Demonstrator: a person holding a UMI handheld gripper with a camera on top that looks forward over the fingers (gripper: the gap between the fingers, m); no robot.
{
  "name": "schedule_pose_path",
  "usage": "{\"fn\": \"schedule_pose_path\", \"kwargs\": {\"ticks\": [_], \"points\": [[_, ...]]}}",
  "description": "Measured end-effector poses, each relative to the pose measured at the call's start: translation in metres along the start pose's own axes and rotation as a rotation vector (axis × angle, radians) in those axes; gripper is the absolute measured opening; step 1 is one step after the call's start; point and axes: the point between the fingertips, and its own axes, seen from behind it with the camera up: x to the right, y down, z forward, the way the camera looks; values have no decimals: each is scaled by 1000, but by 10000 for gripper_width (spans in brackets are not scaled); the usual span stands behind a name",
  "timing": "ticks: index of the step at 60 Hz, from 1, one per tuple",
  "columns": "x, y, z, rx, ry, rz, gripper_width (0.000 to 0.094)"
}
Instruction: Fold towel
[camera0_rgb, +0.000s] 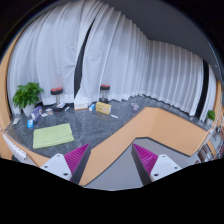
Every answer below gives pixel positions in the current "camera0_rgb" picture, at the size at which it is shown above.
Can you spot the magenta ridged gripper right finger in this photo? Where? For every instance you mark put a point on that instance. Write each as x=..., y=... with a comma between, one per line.
x=152, y=167

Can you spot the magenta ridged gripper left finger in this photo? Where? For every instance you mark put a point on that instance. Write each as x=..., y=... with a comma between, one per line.
x=69, y=166

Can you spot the light green folded towel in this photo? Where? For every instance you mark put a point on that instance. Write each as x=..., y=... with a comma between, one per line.
x=50, y=136

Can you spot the small blue carton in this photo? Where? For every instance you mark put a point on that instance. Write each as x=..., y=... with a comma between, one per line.
x=30, y=123

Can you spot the white power strip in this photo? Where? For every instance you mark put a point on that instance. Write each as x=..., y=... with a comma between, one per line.
x=17, y=152

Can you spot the clear plastic bag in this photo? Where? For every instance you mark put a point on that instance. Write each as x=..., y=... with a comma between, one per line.
x=134, y=106

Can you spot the white tissue box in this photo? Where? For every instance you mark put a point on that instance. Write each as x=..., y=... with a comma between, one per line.
x=80, y=105

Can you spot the small blue white box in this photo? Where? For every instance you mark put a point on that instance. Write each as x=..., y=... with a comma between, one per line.
x=92, y=107

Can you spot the purple box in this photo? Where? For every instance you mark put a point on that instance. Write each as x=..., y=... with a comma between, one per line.
x=36, y=113

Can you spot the yellow cardboard box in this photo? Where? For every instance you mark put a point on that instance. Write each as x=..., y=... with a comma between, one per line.
x=103, y=108

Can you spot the red stool left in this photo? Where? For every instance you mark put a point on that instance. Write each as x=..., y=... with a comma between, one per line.
x=57, y=93

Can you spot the red stool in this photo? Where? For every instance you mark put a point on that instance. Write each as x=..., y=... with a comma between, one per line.
x=57, y=93
x=104, y=89

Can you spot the small green plant right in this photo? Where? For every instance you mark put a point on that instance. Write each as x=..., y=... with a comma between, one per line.
x=210, y=117

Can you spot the green potted plant white pot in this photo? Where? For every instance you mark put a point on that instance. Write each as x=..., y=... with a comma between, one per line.
x=26, y=97

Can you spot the red stool right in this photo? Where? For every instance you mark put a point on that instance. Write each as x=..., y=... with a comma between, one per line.
x=104, y=89

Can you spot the white curtain far right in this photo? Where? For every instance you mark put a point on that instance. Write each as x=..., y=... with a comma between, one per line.
x=210, y=96

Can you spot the white curtain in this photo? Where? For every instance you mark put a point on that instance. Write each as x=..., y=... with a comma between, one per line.
x=119, y=55
x=47, y=51
x=210, y=96

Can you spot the white curtain middle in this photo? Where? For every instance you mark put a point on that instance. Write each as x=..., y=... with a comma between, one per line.
x=119, y=55

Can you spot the white curtain left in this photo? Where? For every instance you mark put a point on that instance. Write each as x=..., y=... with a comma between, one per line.
x=47, y=51

